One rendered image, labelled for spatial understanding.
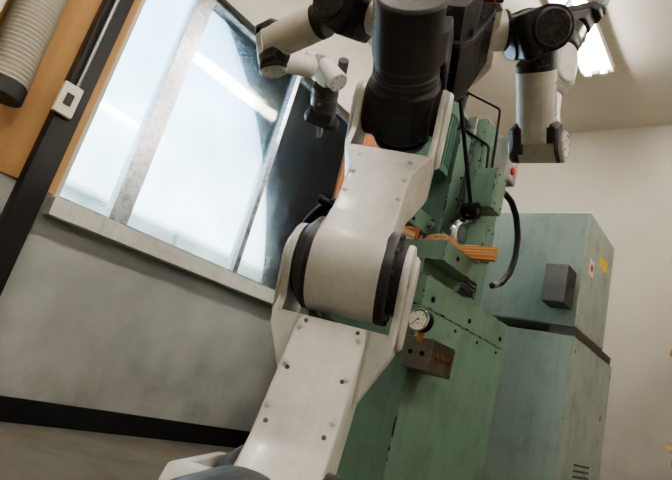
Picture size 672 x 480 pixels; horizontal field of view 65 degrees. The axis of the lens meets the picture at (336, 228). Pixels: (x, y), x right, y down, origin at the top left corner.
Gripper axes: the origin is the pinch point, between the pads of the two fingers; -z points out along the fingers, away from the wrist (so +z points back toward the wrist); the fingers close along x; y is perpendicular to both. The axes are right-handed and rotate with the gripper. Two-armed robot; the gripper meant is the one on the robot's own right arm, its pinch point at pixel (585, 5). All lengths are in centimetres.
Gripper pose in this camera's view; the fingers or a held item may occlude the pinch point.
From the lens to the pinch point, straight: 171.9
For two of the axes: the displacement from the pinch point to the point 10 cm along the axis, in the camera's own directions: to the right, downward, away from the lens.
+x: -6.5, -1.2, 7.5
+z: -5.2, 7.9, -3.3
